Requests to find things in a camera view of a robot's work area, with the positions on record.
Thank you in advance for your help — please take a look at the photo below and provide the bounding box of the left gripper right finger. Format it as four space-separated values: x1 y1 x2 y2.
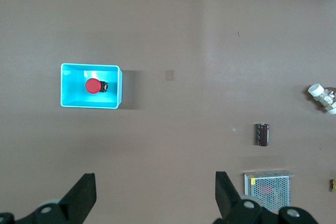
213 171 264 224

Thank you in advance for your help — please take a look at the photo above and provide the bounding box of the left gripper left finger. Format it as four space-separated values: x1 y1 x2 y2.
15 173 97 224

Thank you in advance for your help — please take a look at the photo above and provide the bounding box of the red push button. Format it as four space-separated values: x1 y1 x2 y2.
84 78 109 95

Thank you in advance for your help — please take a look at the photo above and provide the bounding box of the metal mesh power supply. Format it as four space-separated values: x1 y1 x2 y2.
243 169 295 212

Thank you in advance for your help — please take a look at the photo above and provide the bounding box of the dark brown capacitor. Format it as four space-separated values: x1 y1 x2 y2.
255 123 270 147

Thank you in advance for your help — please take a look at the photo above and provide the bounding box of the cyan plastic box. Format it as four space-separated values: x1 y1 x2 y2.
60 62 123 110

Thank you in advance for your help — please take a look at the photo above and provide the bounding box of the white pipe valve fitting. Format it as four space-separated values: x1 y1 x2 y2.
307 83 336 115

